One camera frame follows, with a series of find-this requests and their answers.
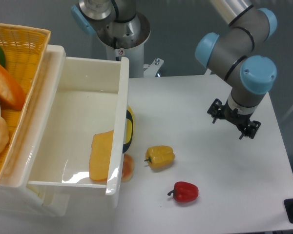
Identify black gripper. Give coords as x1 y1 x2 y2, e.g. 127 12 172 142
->
207 98 261 139

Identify white drawer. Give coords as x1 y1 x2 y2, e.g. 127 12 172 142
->
26 56 130 209

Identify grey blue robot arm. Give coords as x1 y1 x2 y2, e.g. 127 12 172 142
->
71 0 277 138

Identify white drawer cabinet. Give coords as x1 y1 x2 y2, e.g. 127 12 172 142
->
0 45 69 216

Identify yellow bell pepper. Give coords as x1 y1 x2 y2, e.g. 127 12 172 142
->
144 145 175 169

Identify red bell pepper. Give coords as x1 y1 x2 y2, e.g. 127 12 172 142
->
167 181 199 203

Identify yellow banana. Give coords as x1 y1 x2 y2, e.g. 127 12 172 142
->
123 105 135 153

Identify round knotted bread roll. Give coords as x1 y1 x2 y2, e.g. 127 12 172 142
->
121 154 134 182

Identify orange cheese slice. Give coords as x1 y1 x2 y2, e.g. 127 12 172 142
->
89 130 114 181

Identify orange bread loaf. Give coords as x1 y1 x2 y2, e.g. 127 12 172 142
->
0 65 26 111

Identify yellow wicker basket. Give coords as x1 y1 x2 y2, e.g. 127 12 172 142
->
0 23 51 180

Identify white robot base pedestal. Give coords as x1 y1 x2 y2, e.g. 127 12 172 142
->
97 12 164 78

